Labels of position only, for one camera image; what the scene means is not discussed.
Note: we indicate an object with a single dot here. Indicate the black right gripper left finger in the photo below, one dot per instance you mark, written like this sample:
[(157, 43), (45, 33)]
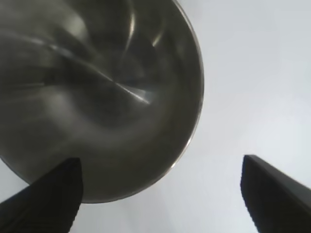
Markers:
[(43, 204)]

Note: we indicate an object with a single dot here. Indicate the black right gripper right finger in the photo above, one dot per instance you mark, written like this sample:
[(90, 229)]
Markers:
[(277, 199)]

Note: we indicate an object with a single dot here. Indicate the stainless steel mixing bowl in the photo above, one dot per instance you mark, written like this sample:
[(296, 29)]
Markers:
[(102, 97)]

